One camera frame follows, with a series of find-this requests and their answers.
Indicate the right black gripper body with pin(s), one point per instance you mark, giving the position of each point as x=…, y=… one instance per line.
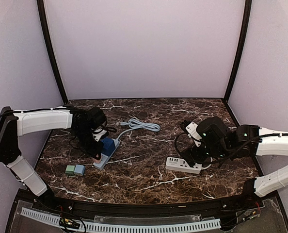
x=191, y=154

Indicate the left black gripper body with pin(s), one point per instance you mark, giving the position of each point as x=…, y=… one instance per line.
x=94, y=149

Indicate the pink plug adapter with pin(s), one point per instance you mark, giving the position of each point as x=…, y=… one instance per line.
x=97, y=160

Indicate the blue cube socket adapter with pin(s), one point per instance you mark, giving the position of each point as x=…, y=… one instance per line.
x=109, y=146

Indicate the light blue plug adapter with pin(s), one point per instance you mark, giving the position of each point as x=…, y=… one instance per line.
x=79, y=170

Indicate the green plug adapter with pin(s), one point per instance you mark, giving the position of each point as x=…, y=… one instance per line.
x=69, y=171

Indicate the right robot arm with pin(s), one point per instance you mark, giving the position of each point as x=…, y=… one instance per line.
x=214, y=143

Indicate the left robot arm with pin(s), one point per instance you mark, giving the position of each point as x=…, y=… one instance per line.
x=87, y=125

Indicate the light blue power strip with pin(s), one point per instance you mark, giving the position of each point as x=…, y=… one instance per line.
x=103, y=162

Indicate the white power strip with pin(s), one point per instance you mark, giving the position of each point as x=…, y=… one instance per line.
x=178, y=164

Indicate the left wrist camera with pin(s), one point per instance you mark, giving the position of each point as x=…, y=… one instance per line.
x=96, y=118

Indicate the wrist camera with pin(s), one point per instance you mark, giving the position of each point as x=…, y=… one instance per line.
x=96, y=118
x=189, y=127

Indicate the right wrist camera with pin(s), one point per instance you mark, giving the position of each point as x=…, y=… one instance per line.
x=189, y=127

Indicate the black front rail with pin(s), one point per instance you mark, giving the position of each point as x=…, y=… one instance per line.
x=225, y=207

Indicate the grey slotted cable duct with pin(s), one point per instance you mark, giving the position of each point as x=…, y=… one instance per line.
x=106, y=224

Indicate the left black frame post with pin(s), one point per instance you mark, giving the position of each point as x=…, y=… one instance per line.
x=50, y=50

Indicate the black frame post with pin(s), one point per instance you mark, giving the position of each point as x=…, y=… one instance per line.
x=50, y=50
x=239, y=50

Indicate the right black frame post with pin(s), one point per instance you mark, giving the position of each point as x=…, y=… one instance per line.
x=239, y=50

